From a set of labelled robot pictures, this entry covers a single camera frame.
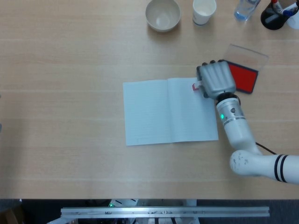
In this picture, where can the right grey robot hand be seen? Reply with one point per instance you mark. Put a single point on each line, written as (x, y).
(217, 77)

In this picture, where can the red and white stamp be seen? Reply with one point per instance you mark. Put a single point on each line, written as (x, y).
(195, 86)

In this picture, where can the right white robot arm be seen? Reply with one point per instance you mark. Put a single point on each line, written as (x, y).
(238, 130)

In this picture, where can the open lined notebook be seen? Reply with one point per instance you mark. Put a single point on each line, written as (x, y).
(149, 112)

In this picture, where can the red ink pad clear lid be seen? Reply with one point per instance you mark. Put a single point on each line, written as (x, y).
(244, 77)

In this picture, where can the white paper cup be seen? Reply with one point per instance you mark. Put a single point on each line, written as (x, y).
(203, 11)

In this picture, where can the clear plastic water bottle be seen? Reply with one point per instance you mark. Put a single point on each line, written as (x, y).
(245, 11)

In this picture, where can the black mesh pen holder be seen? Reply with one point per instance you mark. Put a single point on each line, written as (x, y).
(272, 21)

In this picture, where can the beige bowl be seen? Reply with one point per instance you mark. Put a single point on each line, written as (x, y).
(162, 16)

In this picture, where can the red capped marker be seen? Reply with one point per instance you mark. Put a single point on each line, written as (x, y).
(275, 2)

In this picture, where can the blue pen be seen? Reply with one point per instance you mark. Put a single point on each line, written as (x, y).
(286, 12)

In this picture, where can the aluminium rail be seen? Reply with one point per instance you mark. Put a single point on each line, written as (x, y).
(163, 211)

